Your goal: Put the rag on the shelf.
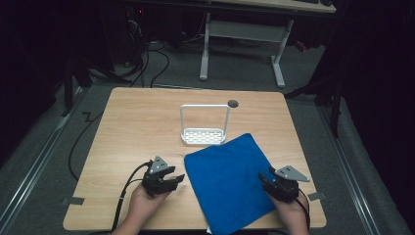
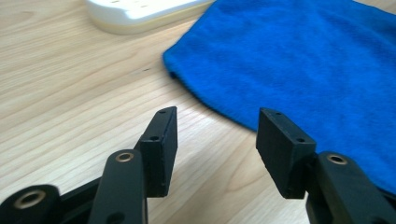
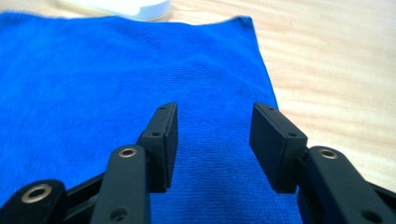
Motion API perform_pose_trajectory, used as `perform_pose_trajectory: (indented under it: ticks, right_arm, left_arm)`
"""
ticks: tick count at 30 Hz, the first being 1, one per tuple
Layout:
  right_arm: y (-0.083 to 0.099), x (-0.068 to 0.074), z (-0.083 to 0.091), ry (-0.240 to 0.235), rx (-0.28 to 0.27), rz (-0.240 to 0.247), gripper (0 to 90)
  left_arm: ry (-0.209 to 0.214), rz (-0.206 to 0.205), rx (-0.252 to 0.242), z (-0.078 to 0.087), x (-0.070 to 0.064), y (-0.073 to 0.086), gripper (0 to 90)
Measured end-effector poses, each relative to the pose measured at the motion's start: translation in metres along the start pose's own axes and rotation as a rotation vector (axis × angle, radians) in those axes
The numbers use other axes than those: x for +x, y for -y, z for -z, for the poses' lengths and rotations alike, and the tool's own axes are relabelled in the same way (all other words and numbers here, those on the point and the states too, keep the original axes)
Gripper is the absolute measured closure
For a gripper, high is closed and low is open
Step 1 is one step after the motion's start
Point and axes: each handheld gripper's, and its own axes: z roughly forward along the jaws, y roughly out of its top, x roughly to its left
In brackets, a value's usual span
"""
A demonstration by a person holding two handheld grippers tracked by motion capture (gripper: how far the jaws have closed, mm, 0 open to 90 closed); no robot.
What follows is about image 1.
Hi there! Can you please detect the white-framed desk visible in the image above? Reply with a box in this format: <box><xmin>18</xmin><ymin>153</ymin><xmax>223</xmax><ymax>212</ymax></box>
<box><xmin>198</xmin><ymin>0</ymin><xmax>338</xmax><ymax>89</ymax></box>

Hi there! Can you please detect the bundle of black cables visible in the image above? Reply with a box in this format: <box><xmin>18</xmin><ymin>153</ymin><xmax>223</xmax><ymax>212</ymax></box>
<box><xmin>128</xmin><ymin>19</ymin><xmax>171</xmax><ymax>88</ymax></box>

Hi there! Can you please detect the grey tape piece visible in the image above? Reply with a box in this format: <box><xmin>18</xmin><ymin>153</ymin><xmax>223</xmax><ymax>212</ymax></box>
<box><xmin>307</xmin><ymin>191</ymin><xmax>328</xmax><ymax>202</ymax></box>
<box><xmin>68</xmin><ymin>196</ymin><xmax>86</xmax><ymax>207</ymax></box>

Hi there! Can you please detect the person's left hand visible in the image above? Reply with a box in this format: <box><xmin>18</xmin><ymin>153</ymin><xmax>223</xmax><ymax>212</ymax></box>
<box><xmin>127</xmin><ymin>184</ymin><xmax>171</xmax><ymax>231</ymax></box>

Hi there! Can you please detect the blue cloth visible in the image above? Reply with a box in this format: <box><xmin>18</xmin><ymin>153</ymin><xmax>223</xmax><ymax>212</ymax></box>
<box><xmin>183</xmin><ymin>132</ymin><xmax>279</xmax><ymax>235</ymax></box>

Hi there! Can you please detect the white plastic rack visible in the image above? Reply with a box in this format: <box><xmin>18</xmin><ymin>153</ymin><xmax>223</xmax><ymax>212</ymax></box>
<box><xmin>179</xmin><ymin>103</ymin><xmax>232</xmax><ymax>146</ymax></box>

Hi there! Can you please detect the black floor cable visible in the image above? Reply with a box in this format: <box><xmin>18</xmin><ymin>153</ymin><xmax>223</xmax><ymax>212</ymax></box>
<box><xmin>68</xmin><ymin>110</ymin><xmax>105</xmax><ymax>182</ymax></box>

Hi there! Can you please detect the black metal stand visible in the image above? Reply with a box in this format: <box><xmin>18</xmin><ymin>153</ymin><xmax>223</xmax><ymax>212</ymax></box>
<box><xmin>60</xmin><ymin>57</ymin><xmax>94</xmax><ymax>118</ymax></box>
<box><xmin>283</xmin><ymin>76</ymin><xmax>346</xmax><ymax>139</ymax></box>

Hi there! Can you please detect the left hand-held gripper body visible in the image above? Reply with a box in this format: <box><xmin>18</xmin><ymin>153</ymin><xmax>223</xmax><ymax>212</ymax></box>
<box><xmin>141</xmin><ymin>155</ymin><xmax>177</xmax><ymax>198</ymax></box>

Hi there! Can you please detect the dark computer tower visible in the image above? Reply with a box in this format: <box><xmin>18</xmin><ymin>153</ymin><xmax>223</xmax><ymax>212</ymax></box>
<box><xmin>120</xmin><ymin>4</ymin><xmax>152</xmax><ymax>68</ymax></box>

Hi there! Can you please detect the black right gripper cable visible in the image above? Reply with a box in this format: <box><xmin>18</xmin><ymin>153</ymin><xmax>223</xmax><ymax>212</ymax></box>
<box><xmin>295</xmin><ymin>188</ymin><xmax>311</xmax><ymax>230</ymax></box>

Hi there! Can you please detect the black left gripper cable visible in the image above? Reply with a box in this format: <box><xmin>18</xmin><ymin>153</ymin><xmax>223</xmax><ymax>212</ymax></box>
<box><xmin>110</xmin><ymin>160</ymin><xmax>155</xmax><ymax>233</ymax></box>

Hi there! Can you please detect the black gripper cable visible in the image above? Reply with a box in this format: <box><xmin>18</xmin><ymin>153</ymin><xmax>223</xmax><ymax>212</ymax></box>
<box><xmin>295</xmin><ymin>188</ymin><xmax>311</xmax><ymax>230</ymax></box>
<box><xmin>110</xmin><ymin>160</ymin><xmax>155</xmax><ymax>233</ymax></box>

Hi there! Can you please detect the metal floor rail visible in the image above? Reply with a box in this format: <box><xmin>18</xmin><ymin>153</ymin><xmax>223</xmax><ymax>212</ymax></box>
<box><xmin>316</xmin><ymin>105</ymin><xmax>384</xmax><ymax>235</ymax></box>
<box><xmin>0</xmin><ymin>87</ymin><xmax>86</xmax><ymax>229</ymax></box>

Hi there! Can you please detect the person's right hand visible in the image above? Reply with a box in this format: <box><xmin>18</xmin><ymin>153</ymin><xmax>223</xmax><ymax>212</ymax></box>
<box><xmin>267</xmin><ymin>191</ymin><xmax>310</xmax><ymax>234</ymax></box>

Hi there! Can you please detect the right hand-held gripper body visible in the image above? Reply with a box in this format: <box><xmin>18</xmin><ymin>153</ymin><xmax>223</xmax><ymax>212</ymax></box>
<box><xmin>262</xmin><ymin>164</ymin><xmax>311</xmax><ymax>204</ymax></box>

